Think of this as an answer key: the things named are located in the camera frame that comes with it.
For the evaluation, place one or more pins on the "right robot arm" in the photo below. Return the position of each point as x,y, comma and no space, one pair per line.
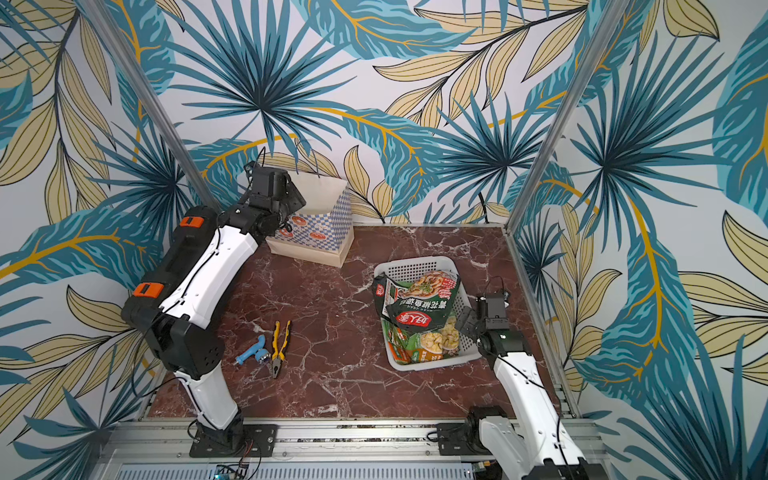
542,449

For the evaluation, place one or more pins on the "dark green red packet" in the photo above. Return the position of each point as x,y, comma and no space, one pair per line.
427,304

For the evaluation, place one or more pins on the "aluminium rail frame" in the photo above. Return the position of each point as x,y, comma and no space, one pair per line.
313,449

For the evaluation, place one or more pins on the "metal corner post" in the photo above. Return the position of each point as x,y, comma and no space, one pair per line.
598,43
112,37

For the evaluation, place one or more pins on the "green yellow snack packet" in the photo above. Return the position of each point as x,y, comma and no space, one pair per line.
439,344

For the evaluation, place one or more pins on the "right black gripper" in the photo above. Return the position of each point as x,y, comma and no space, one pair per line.
471,321

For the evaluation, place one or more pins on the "green orange packet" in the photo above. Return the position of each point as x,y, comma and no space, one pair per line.
404,347

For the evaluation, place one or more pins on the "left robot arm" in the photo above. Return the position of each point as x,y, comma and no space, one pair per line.
177,306

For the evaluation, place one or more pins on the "right metal corner post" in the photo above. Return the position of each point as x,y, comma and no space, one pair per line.
598,43

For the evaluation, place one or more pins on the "blue checkered paper bag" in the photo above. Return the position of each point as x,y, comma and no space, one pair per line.
322,231

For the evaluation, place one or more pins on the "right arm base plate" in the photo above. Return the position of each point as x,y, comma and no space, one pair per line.
459,439

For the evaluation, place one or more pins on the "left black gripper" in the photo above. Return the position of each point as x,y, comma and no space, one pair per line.
295,197

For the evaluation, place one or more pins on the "white plastic basket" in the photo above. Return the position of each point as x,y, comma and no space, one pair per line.
412,269

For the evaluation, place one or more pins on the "dark packet with label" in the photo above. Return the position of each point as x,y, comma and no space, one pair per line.
386,292

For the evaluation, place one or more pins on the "blue glue gun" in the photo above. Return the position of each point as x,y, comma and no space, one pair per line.
256,351

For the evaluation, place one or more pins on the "yellow black pliers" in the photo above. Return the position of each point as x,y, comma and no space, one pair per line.
280,341

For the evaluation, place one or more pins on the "left metal corner post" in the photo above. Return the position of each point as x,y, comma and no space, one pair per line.
112,37

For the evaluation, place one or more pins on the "black tool case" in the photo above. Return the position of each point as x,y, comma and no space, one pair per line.
155,292

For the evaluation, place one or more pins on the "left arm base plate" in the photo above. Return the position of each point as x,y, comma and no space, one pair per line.
247,440

